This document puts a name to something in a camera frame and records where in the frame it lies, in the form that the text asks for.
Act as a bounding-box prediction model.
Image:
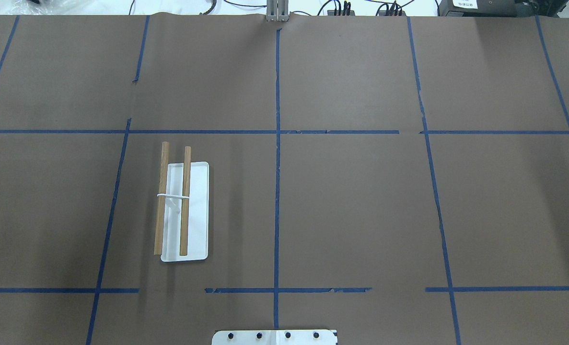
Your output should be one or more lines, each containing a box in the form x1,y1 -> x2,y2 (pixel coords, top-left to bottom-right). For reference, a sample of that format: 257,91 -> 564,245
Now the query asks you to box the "white towel rack base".
158,161 -> 209,263

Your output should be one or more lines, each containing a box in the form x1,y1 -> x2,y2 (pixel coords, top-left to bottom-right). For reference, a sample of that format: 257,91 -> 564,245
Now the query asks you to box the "right wooden rack bar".
179,146 -> 192,256

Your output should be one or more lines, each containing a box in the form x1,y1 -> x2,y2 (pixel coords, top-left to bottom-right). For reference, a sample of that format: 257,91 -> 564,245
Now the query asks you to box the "wooden rack bar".
153,141 -> 170,255
179,146 -> 192,256

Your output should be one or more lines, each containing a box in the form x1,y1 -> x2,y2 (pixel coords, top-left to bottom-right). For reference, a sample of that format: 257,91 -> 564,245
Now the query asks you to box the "left wooden rack bar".
153,141 -> 170,255

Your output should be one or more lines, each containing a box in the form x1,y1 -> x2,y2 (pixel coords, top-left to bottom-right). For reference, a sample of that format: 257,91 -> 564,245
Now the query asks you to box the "black box with label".
438,0 -> 518,17

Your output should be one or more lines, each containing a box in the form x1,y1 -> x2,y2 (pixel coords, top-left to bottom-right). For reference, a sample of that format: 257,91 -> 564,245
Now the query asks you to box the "aluminium frame post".
266,0 -> 290,22

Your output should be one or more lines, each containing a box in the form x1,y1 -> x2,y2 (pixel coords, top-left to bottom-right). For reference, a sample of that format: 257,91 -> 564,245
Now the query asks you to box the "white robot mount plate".
211,329 -> 338,345

